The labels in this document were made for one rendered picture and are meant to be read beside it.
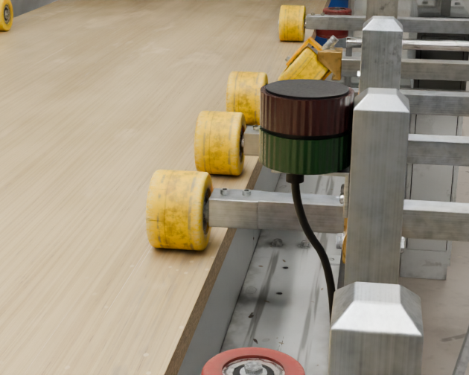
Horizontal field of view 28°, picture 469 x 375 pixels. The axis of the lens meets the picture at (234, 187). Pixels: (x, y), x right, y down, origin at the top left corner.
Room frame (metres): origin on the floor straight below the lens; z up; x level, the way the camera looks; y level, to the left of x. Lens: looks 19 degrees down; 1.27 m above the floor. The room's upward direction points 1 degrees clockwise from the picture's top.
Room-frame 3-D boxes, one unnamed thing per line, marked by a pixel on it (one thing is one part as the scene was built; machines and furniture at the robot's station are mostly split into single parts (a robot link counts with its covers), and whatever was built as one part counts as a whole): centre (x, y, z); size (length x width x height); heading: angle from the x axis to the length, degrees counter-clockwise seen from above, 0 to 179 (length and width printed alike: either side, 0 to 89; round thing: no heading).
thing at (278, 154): (0.58, -0.05, 1.10); 0.06 x 0.06 x 0.02
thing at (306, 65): (1.62, -0.12, 0.93); 0.09 x 0.08 x 0.09; 82
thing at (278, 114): (0.58, -0.05, 1.13); 0.06 x 0.06 x 0.02
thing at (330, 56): (1.62, -0.14, 0.95); 0.10 x 0.04 x 0.10; 82
